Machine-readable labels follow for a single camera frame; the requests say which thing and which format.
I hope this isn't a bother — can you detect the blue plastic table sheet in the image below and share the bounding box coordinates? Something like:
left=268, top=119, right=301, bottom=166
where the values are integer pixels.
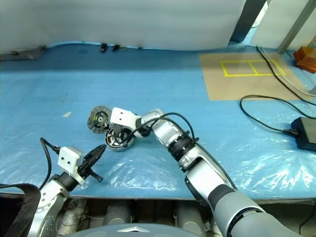
left=0, top=41, right=316, bottom=198

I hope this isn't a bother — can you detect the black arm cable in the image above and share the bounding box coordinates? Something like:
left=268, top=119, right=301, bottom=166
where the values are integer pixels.
left=39, top=137, right=62, bottom=189
left=125, top=112, right=200, bottom=144

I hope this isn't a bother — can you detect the grey robot torso cover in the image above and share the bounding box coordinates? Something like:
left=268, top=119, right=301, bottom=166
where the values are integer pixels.
left=73, top=223, right=206, bottom=237

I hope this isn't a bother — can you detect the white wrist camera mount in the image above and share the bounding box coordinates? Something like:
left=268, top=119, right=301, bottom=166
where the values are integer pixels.
left=57, top=146, right=86, bottom=185
left=109, top=107, right=139, bottom=134

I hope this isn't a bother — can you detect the long black cable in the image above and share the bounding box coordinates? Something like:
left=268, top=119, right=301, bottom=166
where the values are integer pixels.
left=256, top=45, right=316, bottom=107

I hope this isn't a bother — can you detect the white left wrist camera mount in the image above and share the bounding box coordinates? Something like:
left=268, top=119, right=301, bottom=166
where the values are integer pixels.
left=57, top=146, right=86, bottom=185

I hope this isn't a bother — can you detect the white back panel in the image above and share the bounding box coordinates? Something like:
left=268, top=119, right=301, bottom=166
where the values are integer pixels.
left=252, top=0, right=310, bottom=49

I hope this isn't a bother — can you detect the aluminium frame profile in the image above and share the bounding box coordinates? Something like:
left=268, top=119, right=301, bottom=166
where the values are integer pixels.
left=277, top=0, right=316, bottom=54

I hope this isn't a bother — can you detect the ribbed motor rotor disc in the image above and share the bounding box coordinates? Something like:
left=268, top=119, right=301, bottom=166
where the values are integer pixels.
left=87, top=105, right=112, bottom=136

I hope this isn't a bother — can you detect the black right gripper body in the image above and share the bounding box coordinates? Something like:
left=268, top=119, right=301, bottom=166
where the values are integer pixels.
left=112, top=123, right=137, bottom=139

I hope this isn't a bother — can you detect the grey metal mesh tray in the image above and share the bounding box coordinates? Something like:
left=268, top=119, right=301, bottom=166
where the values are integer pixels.
left=0, top=44, right=47, bottom=61

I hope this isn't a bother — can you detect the silver spoked motor cover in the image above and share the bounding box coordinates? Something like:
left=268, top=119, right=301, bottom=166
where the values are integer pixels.
left=105, top=140, right=135, bottom=152

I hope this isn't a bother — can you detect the black fabric strap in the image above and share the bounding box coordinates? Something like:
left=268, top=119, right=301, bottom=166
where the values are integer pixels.
left=0, top=183, right=41, bottom=237

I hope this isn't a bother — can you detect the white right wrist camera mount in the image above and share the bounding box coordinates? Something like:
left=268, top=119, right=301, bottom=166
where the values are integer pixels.
left=109, top=107, right=139, bottom=134

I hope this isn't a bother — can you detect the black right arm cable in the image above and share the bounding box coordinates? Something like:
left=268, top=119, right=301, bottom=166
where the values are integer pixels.
left=125, top=112, right=200, bottom=144

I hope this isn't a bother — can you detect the clear grey cable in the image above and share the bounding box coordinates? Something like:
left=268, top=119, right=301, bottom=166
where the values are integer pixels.
left=261, top=46, right=316, bottom=96

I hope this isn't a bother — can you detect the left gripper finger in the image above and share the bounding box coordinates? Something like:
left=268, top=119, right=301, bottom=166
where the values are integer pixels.
left=84, top=144, right=107, bottom=161
left=83, top=146, right=106, bottom=169

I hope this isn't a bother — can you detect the thin black floor cable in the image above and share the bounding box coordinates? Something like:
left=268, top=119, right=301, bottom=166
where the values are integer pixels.
left=299, top=204, right=316, bottom=237

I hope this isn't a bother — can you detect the white foam board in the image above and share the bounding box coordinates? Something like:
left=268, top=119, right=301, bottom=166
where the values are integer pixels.
left=0, top=0, right=248, bottom=52

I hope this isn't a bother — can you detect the black power adapter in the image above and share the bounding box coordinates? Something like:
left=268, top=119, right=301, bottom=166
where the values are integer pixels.
left=290, top=117, right=316, bottom=152

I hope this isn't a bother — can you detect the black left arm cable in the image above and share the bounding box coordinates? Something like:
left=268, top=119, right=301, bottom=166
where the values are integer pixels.
left=39, top=137, right=62, bottom=189

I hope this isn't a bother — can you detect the grey rounded cylinder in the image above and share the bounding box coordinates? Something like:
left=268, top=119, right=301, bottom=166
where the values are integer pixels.
left=103, top=204, right=133, bottom=226
left=176, top=203, right=206, bottom=231

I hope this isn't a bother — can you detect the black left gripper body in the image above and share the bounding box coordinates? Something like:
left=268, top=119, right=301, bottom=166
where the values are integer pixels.
left=78, top=159, right=103, bottom=183

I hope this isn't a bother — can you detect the brown cardboard sheet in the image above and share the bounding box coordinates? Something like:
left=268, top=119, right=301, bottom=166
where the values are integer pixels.
left=199, top=52, right=307, bottom=101

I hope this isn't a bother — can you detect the orange brown box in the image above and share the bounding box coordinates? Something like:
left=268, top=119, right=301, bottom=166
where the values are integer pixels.
left=293, top=46, right=316, bottom=74

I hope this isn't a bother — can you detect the copper wound motor stator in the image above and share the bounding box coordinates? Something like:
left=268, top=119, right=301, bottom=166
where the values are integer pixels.
left=104, top=127, right=135, bottom=150

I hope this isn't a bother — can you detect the black power adapter cable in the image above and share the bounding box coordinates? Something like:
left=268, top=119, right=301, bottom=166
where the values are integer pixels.
left=239, top=94, right=301, bottom=136

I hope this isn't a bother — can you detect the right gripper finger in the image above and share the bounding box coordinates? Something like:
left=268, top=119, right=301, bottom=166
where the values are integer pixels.
left=113, top=128, right=124, bottom=144
left=123, top=134, right=136, bottom=148

